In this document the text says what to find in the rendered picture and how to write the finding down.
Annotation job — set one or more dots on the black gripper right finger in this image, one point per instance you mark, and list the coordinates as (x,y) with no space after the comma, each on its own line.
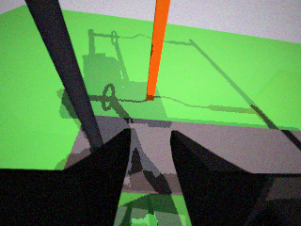
(218,193)

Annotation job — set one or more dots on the orange handle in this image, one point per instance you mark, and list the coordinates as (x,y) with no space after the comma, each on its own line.
(158,35)

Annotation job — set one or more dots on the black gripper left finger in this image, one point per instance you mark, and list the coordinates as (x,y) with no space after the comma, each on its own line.
(85,194)

